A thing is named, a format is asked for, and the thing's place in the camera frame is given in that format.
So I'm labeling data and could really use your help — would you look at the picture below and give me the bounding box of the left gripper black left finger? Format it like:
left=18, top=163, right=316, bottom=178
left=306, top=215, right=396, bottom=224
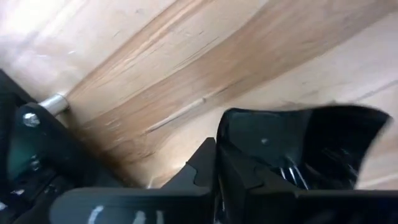
left=49, top=136, right=218, bottom=224

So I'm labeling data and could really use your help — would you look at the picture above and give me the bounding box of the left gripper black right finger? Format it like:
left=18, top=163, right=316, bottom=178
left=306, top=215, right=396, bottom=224
left=217, top=145, right=398, bottom=224

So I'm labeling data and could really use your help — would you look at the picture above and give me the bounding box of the black leaf-shaped mini plate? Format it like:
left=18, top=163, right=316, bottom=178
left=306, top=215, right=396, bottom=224
left=215, top=103, right=393, bottom=191

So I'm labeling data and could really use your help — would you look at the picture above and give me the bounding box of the silver metal standoff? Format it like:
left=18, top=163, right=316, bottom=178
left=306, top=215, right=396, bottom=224
left=37, top=92, right=70, bottom=117

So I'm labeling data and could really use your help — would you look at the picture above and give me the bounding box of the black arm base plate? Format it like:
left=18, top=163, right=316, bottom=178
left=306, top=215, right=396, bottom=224
left=0, top=68, right=133, bottom=224

